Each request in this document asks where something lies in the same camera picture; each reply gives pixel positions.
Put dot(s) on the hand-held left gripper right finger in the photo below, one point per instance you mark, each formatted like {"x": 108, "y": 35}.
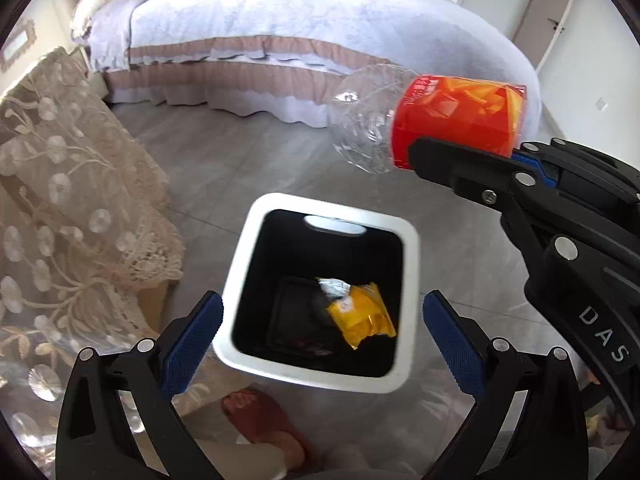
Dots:
{"x": 452, "y": 340}

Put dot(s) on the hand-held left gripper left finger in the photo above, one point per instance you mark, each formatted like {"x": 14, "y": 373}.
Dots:
{"x": 192, "y": 340}

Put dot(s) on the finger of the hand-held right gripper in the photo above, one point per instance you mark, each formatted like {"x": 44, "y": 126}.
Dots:
{"x": 465, "y": 170}
{"x": 595, "y": 185}

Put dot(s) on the clear bottle with orange label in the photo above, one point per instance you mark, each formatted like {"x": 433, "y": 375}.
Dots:
{"x": 450, "y": 115}

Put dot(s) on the white trash bin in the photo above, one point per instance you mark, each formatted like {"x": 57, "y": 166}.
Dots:
{"x": 244, "y": 260}

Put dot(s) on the yellow snack packet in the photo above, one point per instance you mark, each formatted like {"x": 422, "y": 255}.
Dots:
{"x": 362, "y": 315}

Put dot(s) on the white door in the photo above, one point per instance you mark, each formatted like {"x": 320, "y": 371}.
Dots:
{"x": 560, "y": 10}

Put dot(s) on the lace covered furniture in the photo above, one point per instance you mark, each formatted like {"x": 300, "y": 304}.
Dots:
{"x": 75, "y": 200}

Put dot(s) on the bed with lavender bedspread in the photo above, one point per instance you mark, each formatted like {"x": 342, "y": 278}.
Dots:
{"x": 300, "y": 15}

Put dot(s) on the white nightstand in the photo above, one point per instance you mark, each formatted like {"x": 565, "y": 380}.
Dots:
{"x": 95, "y": 85}

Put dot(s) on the white wall socket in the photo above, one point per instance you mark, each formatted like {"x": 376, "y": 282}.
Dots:
{"x": 602, "y": 105}

